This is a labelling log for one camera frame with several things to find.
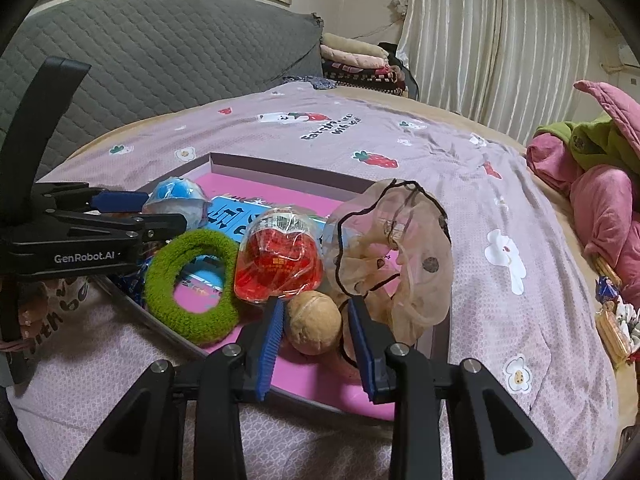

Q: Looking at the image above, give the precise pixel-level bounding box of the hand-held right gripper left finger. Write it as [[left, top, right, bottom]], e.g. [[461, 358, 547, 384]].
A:
[[65, 300, 287, 480]]

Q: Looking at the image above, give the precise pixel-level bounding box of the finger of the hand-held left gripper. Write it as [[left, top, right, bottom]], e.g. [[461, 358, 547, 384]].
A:
[[35, 185, 151, 213], [47, 212, 187, 243]]

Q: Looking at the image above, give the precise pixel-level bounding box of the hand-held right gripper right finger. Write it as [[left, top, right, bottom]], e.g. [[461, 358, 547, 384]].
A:
[[347, 298, 576, 480]]

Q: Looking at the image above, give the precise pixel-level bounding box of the blue jelly cup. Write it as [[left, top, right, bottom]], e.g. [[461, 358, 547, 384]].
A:
[[142, 176, 211, 231]]

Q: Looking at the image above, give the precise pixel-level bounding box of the green fuzzy hair scrunchie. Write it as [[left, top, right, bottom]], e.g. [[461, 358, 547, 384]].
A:
[[144, 230, 242, 346]]

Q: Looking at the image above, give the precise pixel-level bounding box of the brown walnut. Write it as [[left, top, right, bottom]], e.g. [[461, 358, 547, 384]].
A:
[[285, 290, 343, 357]]

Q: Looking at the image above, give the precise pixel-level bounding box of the beige sheer hair scrunchie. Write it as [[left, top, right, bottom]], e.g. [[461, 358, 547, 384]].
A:
[[320, 178, 455, 381]]

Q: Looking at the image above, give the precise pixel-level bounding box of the red jelly cup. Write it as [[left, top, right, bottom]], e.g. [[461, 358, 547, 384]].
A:
[[234, 208, 325, 303]]

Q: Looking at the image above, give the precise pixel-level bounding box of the pink book with blue label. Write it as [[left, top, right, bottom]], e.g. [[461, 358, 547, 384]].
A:
[[172, 172, 416, 421]]

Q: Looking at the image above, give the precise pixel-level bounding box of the grey quilted headboard cover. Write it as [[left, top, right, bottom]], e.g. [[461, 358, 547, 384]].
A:
[[0, 0, 323, 181]]

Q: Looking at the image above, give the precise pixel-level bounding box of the blue knitted cloth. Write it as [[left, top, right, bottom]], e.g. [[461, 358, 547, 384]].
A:
[[281, 75, 332, 92]]

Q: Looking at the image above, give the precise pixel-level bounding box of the dark patterned folded blanket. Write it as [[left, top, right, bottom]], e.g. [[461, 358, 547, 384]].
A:
[[320, 60, 403, 95]]

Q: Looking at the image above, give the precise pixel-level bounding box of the yellow snack packet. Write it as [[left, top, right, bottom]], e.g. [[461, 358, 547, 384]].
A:
[[595, 305, 631, 363]]

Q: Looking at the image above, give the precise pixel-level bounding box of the pink folded blanket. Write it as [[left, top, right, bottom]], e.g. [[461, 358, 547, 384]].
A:
[[320, 45, 388, 68]]

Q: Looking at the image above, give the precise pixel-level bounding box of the blue candy wrapper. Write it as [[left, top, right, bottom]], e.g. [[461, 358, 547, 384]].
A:
[[597, 277, 621, 303]]

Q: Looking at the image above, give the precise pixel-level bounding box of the beige folded blanket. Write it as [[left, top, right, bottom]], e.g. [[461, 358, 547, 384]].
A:
[[321, 32, 386, 58]]

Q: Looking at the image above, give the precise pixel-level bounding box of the white floral scrunchie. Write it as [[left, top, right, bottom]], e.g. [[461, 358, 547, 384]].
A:
[[615, 295, 640, 351]]

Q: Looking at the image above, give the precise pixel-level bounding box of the black fabric item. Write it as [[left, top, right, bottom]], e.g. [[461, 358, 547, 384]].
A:
[[377, 42, 420, 102]]

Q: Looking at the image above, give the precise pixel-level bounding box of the green blanket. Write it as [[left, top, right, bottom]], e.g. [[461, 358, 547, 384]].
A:
[[535, 115, 640, 173]]

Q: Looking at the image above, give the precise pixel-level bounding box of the white curtain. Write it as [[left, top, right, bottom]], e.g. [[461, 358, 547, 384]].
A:
[[397, 0, 593, 148]]

